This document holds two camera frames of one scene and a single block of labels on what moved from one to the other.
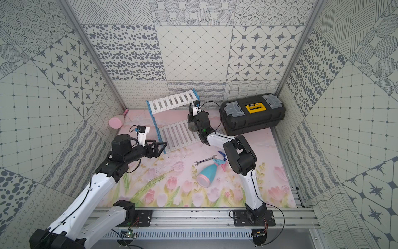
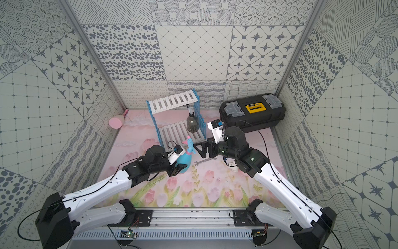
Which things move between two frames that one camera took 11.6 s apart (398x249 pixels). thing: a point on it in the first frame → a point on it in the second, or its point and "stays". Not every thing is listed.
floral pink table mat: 197,175 stays
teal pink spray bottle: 204,178 → 186,158
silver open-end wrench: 213,157 stays
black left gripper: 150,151 → 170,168
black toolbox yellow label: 238,116 stays
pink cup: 116,121 stays
